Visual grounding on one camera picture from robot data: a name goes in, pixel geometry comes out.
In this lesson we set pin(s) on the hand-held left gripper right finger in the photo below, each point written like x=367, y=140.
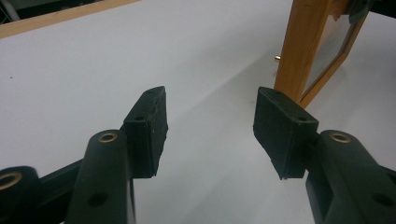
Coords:
x=348, y=174

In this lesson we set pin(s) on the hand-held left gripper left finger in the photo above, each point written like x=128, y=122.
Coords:
x=99, y=174

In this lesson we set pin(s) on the white paper sheet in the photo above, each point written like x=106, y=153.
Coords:
x=93, y=68

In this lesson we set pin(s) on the wooden picture frame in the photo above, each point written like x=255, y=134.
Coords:
x=299, y=46

